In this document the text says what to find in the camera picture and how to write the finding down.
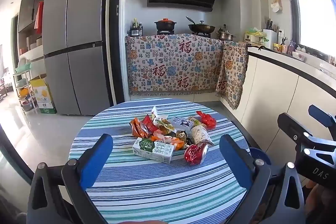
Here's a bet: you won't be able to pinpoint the condiment bottle rack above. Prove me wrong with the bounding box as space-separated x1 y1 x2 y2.
129 18 144 37

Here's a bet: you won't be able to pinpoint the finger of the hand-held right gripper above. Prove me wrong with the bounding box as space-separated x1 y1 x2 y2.
308 105 336 135
277 112 324 159

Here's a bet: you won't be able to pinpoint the yellow green plastic bag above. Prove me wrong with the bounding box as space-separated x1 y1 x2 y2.
245 27 266 38

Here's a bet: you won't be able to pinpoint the small printed blanket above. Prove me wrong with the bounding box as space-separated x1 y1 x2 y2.
215 40 249 110

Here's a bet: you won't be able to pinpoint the open shelf cabinet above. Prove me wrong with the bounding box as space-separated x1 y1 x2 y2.
18 0 50 62

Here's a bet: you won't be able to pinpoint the round striped table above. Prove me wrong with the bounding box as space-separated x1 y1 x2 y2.
69 98 251 224

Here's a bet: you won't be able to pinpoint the cream base cabinets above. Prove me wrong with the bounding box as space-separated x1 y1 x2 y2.
220 48 336 161

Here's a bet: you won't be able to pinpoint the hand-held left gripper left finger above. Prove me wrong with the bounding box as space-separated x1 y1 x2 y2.
26 133 114 224

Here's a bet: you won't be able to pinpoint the storage rack with basins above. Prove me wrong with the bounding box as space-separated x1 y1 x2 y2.
13 56 37 112

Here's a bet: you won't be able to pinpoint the window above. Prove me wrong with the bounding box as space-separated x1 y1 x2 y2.
285 0 336 67

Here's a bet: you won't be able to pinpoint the grey refrigerator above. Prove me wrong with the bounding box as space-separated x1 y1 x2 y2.
42 0 114 115

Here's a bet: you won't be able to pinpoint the orange snack wrapper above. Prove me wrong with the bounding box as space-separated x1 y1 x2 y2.
151 135 184 151

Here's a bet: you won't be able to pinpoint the green white milk carton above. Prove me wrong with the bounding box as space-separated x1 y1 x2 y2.
132 137 174 164

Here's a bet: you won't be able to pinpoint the white knife block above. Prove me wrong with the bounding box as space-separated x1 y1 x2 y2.
262 20 279 50

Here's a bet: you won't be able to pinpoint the wall hanging ornament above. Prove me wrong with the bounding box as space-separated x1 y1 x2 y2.
270 0 283 13

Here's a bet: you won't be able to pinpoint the black wok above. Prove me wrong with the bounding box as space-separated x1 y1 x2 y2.
186 16 216 33

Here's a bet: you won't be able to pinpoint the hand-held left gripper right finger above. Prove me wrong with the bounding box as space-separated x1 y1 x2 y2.
219 135 306 224

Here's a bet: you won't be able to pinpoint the steel pot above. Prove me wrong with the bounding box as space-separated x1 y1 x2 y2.
217 25 235 41

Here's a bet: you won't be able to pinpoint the cream snack packet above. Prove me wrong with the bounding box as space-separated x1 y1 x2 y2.
187 116 201 127

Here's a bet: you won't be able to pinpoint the crushed orange can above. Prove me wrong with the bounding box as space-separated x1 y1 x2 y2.
130 119 148 138

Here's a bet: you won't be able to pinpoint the crushed red can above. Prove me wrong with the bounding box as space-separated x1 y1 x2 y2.
184 144 210 166

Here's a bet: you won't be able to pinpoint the large printed blanket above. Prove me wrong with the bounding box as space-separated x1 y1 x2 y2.
125 33 226 96

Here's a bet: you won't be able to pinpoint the red snack packet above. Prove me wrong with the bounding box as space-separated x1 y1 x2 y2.
142 114 158 135

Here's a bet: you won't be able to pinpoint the red hanging cloth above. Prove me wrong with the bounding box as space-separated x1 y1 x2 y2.
35 1 44 35

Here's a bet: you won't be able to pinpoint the red plastic bag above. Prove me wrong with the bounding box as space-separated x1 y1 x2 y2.
196 110 217 130

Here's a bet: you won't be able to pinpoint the white yellow cartoon wrapper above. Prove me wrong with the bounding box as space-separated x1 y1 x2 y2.
150 106 168 122

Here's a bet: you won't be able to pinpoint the gold foil wrapper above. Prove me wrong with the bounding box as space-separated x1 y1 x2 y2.
176 130 193 148

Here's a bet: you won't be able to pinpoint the person's right hand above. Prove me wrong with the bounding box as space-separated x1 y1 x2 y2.
304 182 336 216

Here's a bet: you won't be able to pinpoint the black clay pot red lid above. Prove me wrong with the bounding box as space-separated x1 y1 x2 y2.
154 18 177 31

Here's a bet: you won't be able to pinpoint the yellow cardboard box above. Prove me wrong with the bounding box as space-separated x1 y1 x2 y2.
29 76 57 114

